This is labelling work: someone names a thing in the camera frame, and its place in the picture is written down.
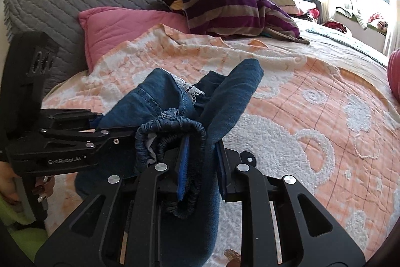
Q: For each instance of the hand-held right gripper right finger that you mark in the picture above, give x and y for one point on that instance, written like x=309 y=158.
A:
x=222 y=173

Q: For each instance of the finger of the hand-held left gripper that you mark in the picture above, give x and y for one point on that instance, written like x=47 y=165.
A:
x=93 y=134
x=68 y=115

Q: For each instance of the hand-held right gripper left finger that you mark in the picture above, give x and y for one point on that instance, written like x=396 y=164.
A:
x=182 y=167

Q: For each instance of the blue denim pants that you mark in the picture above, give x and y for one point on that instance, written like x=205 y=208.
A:
x=237 y=91

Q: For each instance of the person's left hand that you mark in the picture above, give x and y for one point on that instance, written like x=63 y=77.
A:
x=6 y=182

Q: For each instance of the person's right hand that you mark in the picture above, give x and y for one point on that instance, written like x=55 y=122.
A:
x=232 y=256

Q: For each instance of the lime green clothing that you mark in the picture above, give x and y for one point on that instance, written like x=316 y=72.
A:
x=18 y=235

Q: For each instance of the pink pillow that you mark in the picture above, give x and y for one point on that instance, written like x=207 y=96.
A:
x=125 y=26

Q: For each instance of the peach printed blanket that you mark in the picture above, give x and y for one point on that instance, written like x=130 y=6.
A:
x=312 y=117

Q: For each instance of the yellow cloth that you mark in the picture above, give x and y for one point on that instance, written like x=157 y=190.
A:
x=175 y=5

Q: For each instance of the purple striped pillow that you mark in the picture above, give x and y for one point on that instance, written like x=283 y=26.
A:
x=225 y=10

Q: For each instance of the pale bedsheet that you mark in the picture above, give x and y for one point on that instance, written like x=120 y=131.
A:
x=343 y=41

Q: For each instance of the white grey cloth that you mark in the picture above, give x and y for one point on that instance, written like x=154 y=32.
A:
x=353 y=13

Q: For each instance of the red patterned cloth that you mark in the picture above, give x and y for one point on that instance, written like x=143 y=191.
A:
x=378 y=20

